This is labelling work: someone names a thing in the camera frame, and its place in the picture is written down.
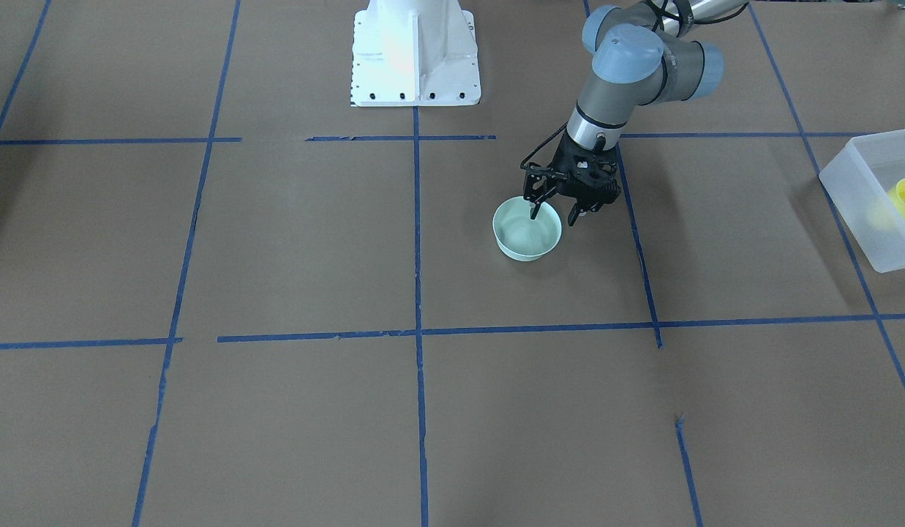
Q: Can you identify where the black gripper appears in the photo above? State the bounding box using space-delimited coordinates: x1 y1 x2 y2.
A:
522 131 620 227

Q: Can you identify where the mint green bowl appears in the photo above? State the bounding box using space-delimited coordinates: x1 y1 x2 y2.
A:
492 196 563 261

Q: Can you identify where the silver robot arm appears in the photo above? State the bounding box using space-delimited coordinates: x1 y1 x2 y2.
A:
520 1 747 225

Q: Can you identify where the clear plastic bin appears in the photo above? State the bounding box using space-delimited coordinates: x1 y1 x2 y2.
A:
818 129 905 273

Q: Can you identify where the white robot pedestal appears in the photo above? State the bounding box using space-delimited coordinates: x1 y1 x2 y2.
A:
350 1 482 108

